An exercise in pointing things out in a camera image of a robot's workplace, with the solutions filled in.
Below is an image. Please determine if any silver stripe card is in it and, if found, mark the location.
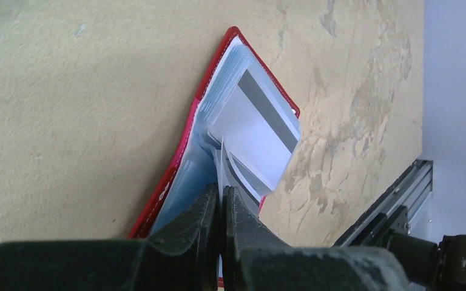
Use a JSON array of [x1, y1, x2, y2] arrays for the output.
[[221, 143, 266, 216], [209, 67, 300, 192]]

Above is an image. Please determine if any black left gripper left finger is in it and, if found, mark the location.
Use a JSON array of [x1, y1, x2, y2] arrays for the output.
[[0, 184, 219, 290]]

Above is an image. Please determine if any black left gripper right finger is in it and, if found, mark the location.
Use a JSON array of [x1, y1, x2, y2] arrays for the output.
[[223, 186, 410, 290]]

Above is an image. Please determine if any red card holder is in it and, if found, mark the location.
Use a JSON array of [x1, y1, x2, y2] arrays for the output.
[[127, 25, 302, 288]]

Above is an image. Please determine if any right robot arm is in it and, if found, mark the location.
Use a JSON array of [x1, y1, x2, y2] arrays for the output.
[[368, 206, 466, 290]]

